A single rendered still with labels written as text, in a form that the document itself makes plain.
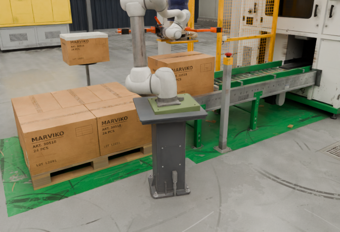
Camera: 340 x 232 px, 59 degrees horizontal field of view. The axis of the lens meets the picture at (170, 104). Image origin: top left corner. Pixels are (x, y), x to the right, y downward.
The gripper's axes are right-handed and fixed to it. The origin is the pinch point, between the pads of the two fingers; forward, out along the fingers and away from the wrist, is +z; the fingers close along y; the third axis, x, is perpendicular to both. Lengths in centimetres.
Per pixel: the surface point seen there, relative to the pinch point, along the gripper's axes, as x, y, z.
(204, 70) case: 46, 43, -23
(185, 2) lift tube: 30.2, -25.3, -8.6
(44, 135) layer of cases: -118, 76, -20
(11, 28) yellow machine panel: -66, 62, 724
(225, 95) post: 48, 61, -54
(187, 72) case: 24, 41, -23
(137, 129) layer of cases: -34, 91, -21
